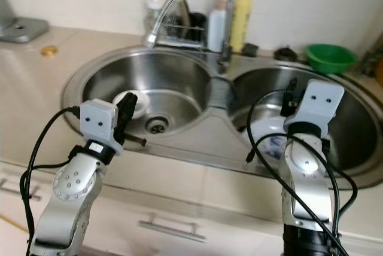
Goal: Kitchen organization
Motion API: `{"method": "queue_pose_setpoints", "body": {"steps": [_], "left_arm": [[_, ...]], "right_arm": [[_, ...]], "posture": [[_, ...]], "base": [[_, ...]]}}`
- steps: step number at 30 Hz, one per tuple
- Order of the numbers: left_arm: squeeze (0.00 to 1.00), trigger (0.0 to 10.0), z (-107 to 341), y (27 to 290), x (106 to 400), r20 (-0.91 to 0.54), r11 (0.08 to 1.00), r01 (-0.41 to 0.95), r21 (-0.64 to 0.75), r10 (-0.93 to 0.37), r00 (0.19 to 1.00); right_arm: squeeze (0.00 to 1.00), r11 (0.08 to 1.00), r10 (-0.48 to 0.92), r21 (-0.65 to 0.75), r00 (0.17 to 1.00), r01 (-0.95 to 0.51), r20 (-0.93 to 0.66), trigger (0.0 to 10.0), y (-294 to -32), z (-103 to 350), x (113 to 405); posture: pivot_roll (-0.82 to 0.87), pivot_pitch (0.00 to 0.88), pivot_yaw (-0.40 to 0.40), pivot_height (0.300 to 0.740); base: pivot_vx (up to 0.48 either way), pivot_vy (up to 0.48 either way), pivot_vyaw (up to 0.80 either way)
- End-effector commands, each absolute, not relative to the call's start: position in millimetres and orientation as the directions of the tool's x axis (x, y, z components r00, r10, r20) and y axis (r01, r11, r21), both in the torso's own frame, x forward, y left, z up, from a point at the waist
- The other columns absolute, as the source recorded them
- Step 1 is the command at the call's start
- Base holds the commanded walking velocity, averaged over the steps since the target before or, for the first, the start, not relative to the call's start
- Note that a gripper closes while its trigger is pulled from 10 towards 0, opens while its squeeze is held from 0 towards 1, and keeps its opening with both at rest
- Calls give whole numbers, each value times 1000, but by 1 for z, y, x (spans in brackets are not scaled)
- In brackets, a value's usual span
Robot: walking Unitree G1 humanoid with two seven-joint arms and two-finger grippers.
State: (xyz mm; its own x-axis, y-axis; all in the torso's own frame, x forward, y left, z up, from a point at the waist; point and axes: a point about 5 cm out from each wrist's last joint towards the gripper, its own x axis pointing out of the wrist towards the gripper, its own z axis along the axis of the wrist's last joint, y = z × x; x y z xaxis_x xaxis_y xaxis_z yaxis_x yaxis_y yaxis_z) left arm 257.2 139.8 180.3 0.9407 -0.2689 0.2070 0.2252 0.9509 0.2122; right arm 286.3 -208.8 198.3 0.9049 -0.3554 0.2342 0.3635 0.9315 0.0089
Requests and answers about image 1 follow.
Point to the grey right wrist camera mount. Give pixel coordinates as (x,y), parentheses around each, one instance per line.
(320,103)

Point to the green plastic bowl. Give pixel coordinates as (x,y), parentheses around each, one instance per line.
(330,57)

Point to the black sink stopper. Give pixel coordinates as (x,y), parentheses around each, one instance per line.
(285,54)

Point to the white plastic bottle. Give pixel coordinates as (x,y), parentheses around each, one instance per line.
(216,29)

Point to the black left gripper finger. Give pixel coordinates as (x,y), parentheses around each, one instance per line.
(126,109)

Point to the grey appliance base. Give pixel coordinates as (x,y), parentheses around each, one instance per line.
(24,29)

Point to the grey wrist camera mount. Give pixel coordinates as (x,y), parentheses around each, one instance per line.
(97,118)
(320,103)

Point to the small black block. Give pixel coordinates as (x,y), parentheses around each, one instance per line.
(250,49)

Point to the flexible steel faucet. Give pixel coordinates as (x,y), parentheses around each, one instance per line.
(151,39)

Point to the clear soap dispenser bottle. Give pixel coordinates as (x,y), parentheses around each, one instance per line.
(151,14)

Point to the steel sink drain strainer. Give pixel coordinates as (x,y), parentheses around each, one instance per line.
(157,126)

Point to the small gold cap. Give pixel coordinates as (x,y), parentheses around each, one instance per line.
(49,51)

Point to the yellow plastic bottle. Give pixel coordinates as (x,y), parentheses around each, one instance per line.
(242,17)

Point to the black dish scrubber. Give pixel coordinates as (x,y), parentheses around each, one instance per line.
(194,20)

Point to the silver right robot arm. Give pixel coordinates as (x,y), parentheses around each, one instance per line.
(305,166)

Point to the stainless steel double sink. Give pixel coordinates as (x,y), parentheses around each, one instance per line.
(185,82)

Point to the small white bowl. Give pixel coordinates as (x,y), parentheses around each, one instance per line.
(139,103)

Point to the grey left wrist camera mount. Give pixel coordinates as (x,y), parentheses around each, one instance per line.
(97,118)

